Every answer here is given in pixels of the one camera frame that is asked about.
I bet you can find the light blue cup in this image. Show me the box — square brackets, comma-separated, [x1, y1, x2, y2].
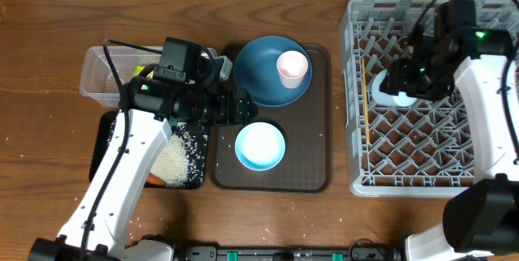
[369, 70, 417, 107]

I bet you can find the dark blue plate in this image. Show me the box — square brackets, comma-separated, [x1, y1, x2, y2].
[234, 36, 313, 107]

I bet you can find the light blue bowl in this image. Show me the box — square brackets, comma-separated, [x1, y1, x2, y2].
[234, 122, 286, 172]

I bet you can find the wooden chopstick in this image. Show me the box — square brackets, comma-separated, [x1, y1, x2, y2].
[361, 58, 371, 146]

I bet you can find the white rice pile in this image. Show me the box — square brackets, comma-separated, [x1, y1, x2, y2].
[148, 122, 209, 190]

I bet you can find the foil snack wrapper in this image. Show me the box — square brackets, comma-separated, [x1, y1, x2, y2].
[133, 65, 155, 79]

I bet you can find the pink cup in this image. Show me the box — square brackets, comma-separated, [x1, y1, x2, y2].
[277, 50, 309, 88]

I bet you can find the orange carrot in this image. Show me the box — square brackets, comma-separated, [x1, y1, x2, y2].
[146, 173, 166, 186]

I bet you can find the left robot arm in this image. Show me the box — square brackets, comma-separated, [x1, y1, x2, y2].
[28, 76, 258, 260]

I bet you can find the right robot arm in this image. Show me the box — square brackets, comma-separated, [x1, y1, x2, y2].
[371, 26, 518, 260]

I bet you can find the grey dishwasher rack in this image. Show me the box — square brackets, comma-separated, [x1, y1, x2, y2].
[341, 0, 518, 198]

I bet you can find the black tray bin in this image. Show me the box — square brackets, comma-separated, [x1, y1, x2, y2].
[88, 111, 209, 190]

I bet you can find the brown serving tray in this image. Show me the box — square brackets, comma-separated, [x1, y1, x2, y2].
[211, 44, 332, 193]

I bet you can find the clear plastic bin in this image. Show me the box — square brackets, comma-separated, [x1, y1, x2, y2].
[79, 45, 218, 109]

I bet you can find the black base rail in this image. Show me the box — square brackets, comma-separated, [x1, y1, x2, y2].
[129, 234, 487, 261]

